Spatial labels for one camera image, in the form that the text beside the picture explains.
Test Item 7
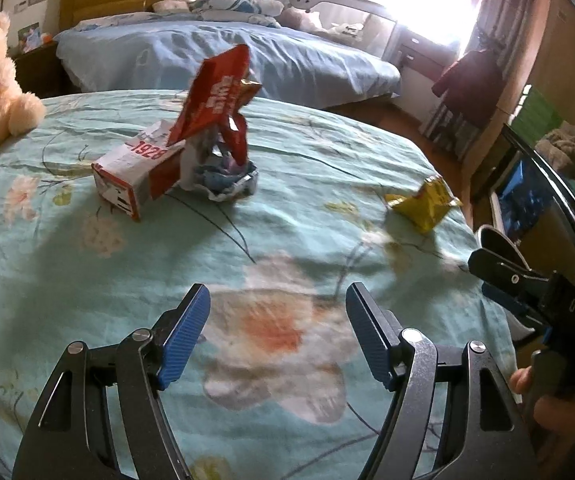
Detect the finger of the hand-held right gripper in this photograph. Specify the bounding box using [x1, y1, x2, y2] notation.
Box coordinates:
[481, 283, 551, 334]
[468, 249, 557, 295]

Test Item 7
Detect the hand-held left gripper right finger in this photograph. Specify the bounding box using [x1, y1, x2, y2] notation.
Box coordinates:
[346, 282, 541, 480]

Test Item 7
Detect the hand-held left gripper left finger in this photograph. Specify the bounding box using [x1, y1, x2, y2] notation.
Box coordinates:
[12, 283, 212, 480]

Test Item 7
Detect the yellow wrapper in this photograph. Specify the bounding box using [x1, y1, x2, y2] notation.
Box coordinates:
[384, 175, 464, 235]

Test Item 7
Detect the person's right hand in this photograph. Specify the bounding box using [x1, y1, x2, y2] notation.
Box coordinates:
[509, 366, 575, 442]

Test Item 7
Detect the flat screen television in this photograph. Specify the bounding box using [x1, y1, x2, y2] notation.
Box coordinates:
[489, 124, 575, 257]

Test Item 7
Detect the teal floral blanket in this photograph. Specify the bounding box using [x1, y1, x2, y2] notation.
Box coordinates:
[0, 89, 519, 480]

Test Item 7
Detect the grey plush cloth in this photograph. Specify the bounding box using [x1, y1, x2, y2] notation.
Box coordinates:
[534, 129, 575, 187]

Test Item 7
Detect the striped hanging cloth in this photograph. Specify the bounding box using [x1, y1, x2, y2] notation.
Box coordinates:
[419, 104, 469, 157]

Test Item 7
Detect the green panel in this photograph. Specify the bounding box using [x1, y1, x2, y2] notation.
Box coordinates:
[511, 86, 567, 147]

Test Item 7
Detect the blue and white crumpled wrapper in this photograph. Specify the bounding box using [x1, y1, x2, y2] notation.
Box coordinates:
[182, 134, 260, 205]

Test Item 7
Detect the white and red carton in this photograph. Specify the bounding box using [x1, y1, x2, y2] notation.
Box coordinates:
[91, 120, 189, 222]

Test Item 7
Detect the dark red hanging jacket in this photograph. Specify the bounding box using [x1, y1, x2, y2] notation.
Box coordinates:
[431, 48, 504, 129]

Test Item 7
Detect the desk by window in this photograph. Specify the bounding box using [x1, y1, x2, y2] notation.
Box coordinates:
[394, 29, 462, 82]

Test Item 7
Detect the red snack bag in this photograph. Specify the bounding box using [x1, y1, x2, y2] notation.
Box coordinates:
[169, 43, 264, 172]

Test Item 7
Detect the bed with blue sheet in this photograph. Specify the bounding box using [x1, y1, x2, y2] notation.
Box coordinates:
[52, 16, 402, 111]

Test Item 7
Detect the wooden nightstand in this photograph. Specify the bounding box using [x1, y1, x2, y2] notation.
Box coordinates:
[14, 41, 82, 100]

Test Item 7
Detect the pink pillow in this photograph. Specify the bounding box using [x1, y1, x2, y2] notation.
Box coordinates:
[152, 0, 194, 15]

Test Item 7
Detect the white and blue printed pillow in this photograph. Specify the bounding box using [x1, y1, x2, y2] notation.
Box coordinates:
[190, 0, 286, 29]

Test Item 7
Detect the grey bed guard rail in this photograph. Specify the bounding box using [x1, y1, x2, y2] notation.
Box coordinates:
[266, 0, 399, 67]

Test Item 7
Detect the photo frame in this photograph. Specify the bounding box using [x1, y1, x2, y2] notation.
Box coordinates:
[19, 22, 42, 54]

